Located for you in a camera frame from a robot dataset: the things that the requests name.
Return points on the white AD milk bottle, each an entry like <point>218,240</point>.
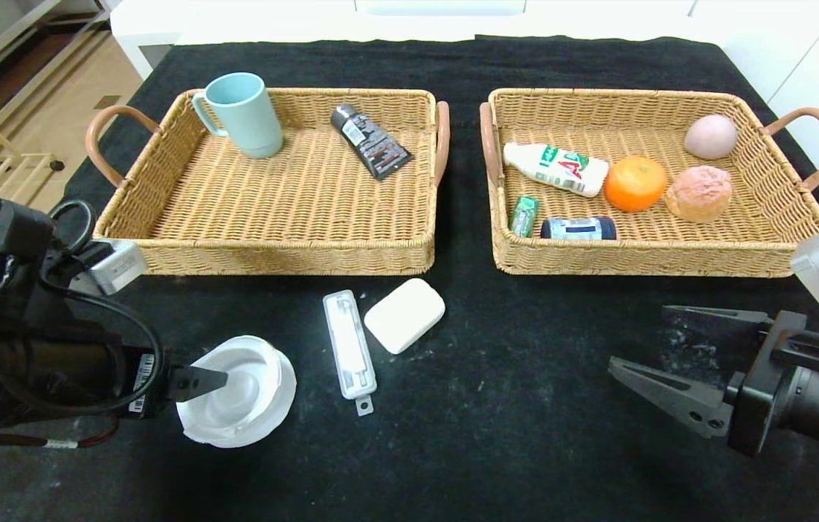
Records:
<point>561,170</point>

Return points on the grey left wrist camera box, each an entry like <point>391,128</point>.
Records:
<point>115,267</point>

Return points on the pink egg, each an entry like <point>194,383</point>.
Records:
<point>710,136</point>

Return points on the brown lumpy bread bun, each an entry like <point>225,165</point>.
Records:
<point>699,194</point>

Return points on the orange fruit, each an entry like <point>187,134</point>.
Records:
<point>635,185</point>

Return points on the blue gum jar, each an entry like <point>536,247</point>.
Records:
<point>576,229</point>

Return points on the white toothbrush case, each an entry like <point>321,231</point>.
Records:
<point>350,348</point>

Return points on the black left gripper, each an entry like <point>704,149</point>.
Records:
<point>143,382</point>

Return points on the white soap bar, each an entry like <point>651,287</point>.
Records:
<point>405,315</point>

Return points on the light wooden wheeled rack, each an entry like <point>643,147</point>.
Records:
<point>3,170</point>

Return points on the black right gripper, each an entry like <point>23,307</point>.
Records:
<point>756,395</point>

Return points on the grey metal shelf frame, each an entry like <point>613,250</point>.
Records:
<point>14,36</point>

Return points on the black squeeze tube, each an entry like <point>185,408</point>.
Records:
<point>373,145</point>

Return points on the wicker basket holding milk bottle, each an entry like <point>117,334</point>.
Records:
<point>670,246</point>

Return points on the teal plastic mug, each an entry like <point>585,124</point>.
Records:
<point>246,117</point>

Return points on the green Doublemint gum pack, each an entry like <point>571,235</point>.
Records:
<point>523,216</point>

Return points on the wicker basket holding mug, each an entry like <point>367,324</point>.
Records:
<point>271,203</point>

